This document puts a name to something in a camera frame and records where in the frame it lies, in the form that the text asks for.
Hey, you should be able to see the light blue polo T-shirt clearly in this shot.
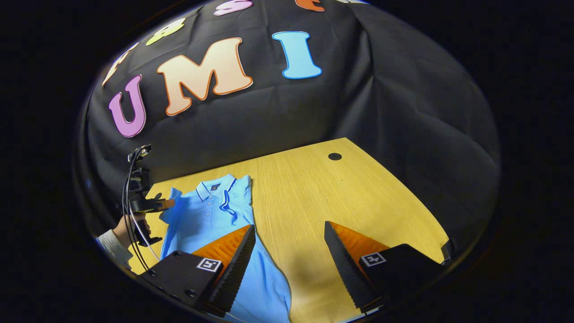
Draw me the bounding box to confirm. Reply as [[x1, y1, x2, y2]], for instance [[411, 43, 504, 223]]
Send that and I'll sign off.
[[159, 174, 292, 323]]

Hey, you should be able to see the black backdrop cloth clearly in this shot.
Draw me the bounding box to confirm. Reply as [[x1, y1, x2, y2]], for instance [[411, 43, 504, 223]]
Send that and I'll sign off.
[[85, 0, 501, 252]]

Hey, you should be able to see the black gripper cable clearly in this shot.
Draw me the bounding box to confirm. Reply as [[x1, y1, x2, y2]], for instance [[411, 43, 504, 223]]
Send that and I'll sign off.
[[122, 146, 162, 274]]

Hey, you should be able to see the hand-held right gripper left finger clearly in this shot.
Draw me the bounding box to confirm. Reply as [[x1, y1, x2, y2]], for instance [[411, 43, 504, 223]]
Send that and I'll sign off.
[[141, 224, 256, 318]]

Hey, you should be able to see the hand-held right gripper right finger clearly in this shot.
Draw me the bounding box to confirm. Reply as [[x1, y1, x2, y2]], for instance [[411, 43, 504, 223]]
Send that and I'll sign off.
[[324, 221, 456, 314]]

